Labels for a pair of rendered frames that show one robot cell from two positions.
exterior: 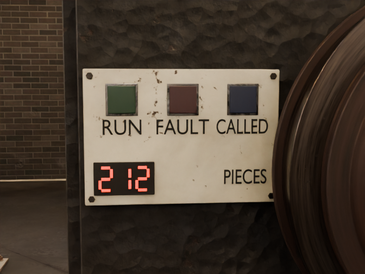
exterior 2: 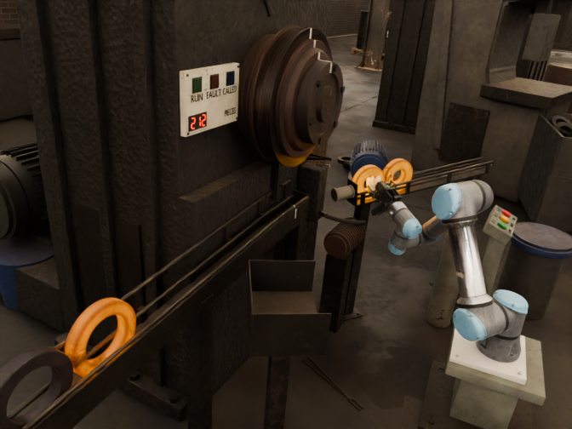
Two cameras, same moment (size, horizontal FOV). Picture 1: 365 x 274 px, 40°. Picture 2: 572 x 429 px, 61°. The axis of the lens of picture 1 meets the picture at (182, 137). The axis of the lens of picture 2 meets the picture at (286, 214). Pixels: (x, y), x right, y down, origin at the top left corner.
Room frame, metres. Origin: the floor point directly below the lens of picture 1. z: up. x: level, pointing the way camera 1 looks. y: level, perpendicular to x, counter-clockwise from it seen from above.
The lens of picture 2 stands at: (-0.31, 1.08, 1.47)
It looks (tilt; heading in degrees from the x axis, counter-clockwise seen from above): 25 degrees down; 302
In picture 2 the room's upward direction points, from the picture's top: 5 degrees clockwise
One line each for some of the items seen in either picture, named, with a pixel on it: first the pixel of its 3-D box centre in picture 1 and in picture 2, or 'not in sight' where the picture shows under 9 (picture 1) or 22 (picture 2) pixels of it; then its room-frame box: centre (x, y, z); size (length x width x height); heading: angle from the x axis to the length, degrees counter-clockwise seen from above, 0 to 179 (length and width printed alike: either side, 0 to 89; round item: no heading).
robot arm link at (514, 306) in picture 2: not in sight; (506, 311); (-0.23, -0.55, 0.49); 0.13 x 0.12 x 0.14; 59
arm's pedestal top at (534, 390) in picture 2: not in sight; (494, 357); (-0.24, -0.56, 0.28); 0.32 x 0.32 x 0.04; 11
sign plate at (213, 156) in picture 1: (182, 136); (211, 98); (0.67, 0.00, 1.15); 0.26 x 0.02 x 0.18; 95
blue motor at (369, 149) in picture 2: not in sight; (368, 162); (1.21, -2.55, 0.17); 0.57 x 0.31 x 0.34; 115
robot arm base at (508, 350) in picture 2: not in sight; (500, 337); (-0.24, -0.56, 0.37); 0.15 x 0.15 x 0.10
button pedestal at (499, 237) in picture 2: not in sight; (487, 275); (-0.08, -1.09, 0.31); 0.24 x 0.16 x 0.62; 95
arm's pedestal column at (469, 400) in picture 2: not in sight; (484, 386); (-0.24, -0.56, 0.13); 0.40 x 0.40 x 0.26; 11
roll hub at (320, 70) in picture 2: not in sight; (321, 103); (0.50, -0.36, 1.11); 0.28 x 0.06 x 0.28; 95
